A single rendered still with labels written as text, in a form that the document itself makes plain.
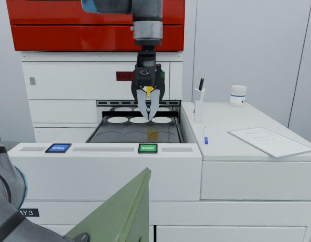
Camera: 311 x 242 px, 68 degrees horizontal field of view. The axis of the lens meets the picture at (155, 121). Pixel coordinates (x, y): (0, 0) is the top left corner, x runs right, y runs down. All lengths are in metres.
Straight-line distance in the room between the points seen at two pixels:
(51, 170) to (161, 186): 0.31
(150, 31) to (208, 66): 2.18
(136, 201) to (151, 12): 0.43
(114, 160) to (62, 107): 0.74
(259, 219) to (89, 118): 0.93
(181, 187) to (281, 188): 0.28
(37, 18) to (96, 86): 0.39
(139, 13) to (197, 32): 2.13
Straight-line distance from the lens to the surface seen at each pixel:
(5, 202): 0.38
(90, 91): 1.26
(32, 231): 0.37
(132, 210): 0.32
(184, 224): 0.76
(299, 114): 3.27
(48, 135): 1.41
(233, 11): 2.81
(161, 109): 1.22
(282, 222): 0.84
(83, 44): 1.19
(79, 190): 0.72
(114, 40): 1.15
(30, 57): 1.35
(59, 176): 0.71
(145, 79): 0.52
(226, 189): 0.71
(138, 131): 0.98
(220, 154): 0.66
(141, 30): 0.60
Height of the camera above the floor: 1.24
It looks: 18 degrees down
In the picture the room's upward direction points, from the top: straight up
